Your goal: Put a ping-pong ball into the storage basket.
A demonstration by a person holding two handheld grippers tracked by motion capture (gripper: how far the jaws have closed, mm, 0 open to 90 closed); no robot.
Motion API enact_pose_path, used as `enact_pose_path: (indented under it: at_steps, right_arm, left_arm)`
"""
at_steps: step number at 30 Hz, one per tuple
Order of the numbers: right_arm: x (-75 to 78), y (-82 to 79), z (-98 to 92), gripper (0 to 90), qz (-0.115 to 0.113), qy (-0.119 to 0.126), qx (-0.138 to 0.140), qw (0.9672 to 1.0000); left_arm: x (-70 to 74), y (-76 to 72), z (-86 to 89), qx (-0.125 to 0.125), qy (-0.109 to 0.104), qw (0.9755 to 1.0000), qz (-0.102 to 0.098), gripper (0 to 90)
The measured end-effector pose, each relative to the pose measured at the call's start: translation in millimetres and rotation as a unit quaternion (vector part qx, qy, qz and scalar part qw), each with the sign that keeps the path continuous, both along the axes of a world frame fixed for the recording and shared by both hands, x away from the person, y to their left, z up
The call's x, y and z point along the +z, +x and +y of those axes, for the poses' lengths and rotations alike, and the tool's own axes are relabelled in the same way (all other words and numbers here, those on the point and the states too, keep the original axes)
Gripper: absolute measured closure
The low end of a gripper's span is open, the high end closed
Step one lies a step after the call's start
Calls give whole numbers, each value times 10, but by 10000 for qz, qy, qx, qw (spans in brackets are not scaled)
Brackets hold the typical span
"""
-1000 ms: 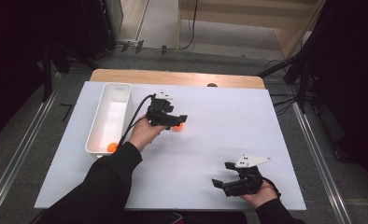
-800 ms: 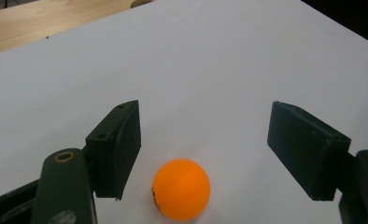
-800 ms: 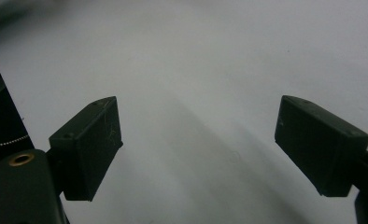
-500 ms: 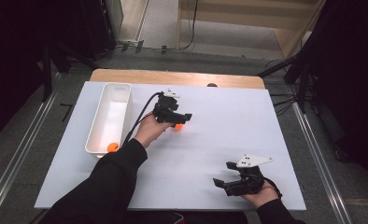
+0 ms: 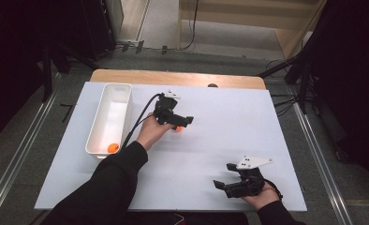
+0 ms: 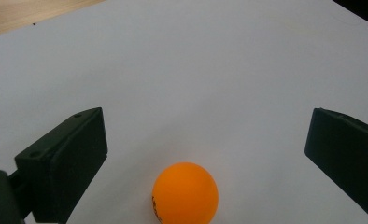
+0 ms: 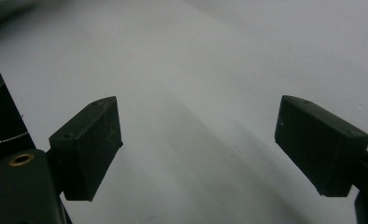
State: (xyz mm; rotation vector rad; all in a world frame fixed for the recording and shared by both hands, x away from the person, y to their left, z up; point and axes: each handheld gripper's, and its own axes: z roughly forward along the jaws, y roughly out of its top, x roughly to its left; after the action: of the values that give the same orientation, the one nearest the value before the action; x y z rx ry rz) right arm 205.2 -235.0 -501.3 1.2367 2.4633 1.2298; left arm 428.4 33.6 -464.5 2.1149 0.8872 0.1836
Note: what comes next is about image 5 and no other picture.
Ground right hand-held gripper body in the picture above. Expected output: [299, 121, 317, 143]
[224, 156, 274, 199]

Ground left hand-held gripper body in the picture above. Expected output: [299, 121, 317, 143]
[153, 90, 190, 127]

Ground white plastic bin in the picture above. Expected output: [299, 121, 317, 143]
[84, 82, 134, 159]

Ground person's right hand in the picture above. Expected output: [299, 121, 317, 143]
[242, 182, 281, 211]

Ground person's left hand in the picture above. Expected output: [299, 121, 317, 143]
[136, 112, 175, 152]

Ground white table board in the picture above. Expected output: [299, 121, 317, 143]
[34, 82, 308, 213]

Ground wooden table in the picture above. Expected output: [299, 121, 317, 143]
[89, 68, 267, 91]

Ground person's body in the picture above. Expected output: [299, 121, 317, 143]
[123, 211, 249, 225]

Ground black cabinet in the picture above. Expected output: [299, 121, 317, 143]
[81, 0, 125, 61]

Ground black metal stand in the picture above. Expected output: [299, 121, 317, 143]
[257, 0, 331, 115]
[39, 41, 101, 103]

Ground dark curtain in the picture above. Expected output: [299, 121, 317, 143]
[310, 0, 369, 195]
[0, 0, 84, 148]

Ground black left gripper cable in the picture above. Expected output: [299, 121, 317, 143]
[121, 93, 164, 150]

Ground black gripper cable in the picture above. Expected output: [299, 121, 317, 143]
[121, 93, 164, 150]
[264, 178, 284, 202]

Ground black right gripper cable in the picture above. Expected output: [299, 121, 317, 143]
[264, 178, 284, 202]

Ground metal floor rail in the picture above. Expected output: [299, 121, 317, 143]
[0, 73, 63, 221]
[292, 102, 355, 225]

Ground black floor cables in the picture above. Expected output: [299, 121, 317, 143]
[265, 58, 300, 117]

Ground hanging black cable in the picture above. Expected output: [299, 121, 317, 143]
[178, 0, 200, 53]

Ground wooden shelf frame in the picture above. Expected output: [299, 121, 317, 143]
[177, 0, 328, 60]

